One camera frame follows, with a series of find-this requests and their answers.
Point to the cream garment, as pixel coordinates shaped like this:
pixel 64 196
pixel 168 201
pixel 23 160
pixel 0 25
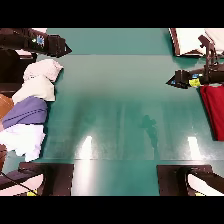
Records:
pixel 35 89

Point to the red garment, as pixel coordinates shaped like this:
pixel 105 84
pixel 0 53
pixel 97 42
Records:
pixel 215 110

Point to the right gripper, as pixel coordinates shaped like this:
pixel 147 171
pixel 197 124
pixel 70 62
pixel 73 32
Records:
pixel 184 79

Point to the light grey garment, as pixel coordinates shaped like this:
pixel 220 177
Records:
pixel 43 69

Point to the white garment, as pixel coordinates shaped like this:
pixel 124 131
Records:
pixel 188 39
pixel 21 140

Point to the brown garment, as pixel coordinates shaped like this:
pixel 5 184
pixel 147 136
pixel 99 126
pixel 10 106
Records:
pixel 5 106

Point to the purple garment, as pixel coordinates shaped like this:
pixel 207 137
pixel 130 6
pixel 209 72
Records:
pixel 26 111

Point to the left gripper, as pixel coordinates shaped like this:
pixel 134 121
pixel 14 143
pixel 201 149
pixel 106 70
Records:
pixel 56 46

